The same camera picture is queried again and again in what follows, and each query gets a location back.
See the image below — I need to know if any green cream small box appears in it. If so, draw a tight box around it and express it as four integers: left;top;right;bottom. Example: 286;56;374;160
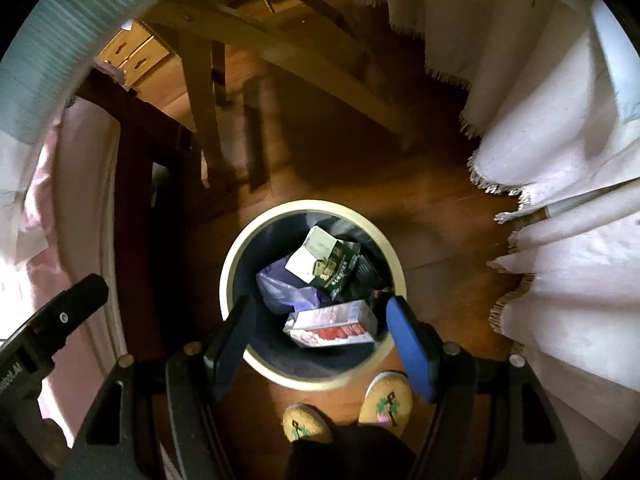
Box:
285;226;360;300

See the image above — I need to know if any patterned tablecloth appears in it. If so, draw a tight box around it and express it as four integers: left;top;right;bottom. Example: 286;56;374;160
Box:
1;0;160;330

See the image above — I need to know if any red white carton box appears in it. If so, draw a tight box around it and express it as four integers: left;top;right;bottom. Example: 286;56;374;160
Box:
283;300;378;348

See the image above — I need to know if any left yellow slipper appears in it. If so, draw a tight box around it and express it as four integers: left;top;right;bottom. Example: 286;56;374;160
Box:
282;403;333;443

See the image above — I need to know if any purple plastic bag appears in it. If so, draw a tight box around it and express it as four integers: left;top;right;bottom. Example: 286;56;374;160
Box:
256;257;331;314

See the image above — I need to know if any blue trash bin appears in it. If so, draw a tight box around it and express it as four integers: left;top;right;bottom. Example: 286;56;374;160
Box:
219;200;407;391

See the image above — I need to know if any white floral curtain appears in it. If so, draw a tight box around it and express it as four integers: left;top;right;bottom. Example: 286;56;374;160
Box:
367;0;639;442

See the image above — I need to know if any wooden desk with drawers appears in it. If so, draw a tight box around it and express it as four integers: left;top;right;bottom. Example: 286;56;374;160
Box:
98;20;174;89

